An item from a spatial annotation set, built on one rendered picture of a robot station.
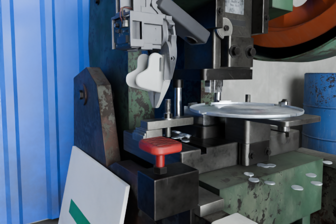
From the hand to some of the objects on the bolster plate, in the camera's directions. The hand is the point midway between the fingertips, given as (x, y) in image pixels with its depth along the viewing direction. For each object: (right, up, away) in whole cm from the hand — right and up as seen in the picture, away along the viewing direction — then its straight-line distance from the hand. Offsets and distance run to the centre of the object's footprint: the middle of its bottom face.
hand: (159, 100), depth 50 cm
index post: (+36, -10, +38) cm, 53 cm away
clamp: (+1, -10, +29) cm, 31 cm away
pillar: (+4, -6, +39) cm, 40 cm away
